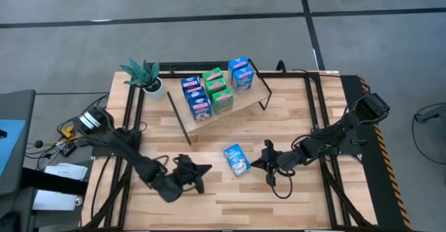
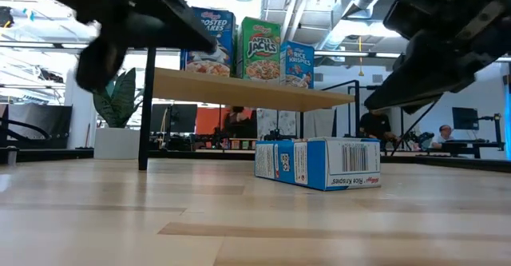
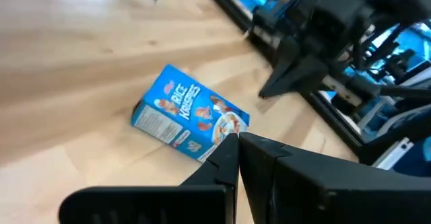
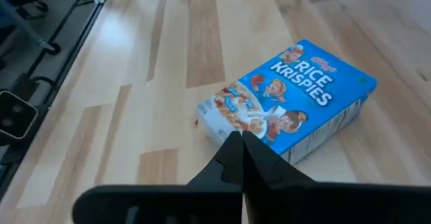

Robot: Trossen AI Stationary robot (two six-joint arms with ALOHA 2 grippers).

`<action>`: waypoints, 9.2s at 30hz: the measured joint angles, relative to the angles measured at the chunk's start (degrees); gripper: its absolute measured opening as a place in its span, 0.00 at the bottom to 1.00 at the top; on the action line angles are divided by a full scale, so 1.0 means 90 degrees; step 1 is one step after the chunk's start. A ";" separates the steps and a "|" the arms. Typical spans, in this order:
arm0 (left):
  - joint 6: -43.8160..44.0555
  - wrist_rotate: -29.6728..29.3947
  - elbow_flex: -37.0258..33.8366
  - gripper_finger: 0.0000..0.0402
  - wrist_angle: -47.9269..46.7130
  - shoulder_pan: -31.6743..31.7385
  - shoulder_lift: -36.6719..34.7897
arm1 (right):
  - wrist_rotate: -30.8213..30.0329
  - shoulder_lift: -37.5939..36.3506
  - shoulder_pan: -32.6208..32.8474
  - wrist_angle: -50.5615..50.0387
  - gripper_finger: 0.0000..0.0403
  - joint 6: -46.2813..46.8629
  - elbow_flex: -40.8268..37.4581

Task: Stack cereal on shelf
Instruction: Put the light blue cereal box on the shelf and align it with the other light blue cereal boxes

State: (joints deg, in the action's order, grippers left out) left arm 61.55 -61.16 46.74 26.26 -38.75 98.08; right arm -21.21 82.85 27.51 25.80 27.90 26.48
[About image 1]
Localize black beam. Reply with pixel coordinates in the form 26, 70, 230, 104
20, 167, 90, 196

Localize dark blue cereal box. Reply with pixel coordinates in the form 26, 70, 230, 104
183, 86, 208, 102
180, 75, 202, 91
188, 97, 213, 123

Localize white paper sheet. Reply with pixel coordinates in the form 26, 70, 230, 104
33, 189, 84, 212
44, 162, 89, 181

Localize black perforated bar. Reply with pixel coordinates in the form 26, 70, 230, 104
148, 61, 231, 72

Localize black aluminium table frame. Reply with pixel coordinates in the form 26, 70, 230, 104
82, 70, 376, 231

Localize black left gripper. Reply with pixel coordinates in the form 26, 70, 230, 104
172, 153, 213, 195

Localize grey floor stand base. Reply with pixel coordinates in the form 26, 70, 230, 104
414, 103, 446, 124

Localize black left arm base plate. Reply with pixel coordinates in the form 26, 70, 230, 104
91, 130, 142, 157

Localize green cereal box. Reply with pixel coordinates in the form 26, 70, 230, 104
211, 88, 235, 115
205, 77, 228, 94
202, 67, 224, 82

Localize black power adapter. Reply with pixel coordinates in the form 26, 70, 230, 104
59, 143, 77, 157

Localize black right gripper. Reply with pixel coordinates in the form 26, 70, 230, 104
250, 139, 297, 188

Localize black hazard-striped floor mat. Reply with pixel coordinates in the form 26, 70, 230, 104
339, 74, 414, 231

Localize wooden shelf with black frame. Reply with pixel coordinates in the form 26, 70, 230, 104
167, 59, 275, 146

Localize light blue cereal box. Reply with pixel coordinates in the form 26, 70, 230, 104
231, 66, 256, 93
222, 143, 252, 177
227, 56, 249, 75

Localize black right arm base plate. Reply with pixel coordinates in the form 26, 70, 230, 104
311, 127, 363, 156

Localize grey cabinet with blue panel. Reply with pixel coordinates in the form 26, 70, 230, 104
0, 88, 37, 196

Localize green plant in white pot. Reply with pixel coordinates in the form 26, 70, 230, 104
121, 58, 167, 100

